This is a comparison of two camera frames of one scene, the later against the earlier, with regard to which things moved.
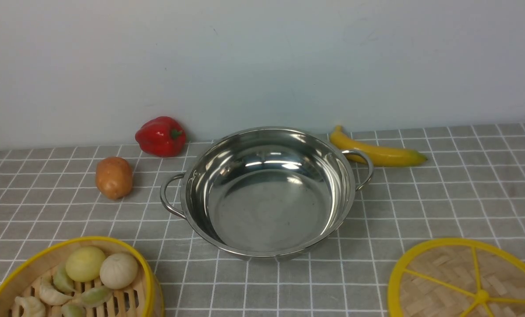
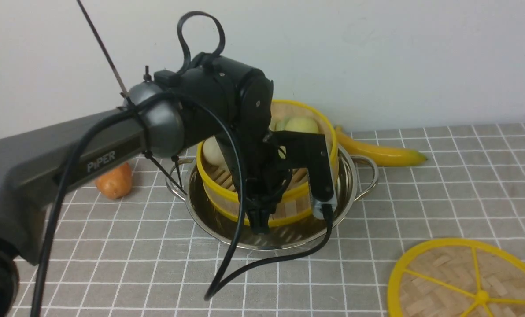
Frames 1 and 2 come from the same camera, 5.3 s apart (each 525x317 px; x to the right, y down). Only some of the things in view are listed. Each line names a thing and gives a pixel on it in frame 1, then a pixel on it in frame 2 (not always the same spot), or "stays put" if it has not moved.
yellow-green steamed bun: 84,263 to 300,124
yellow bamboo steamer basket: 145,298 to 218,175
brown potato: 113,177 stays put
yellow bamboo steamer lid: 453,277 stays put
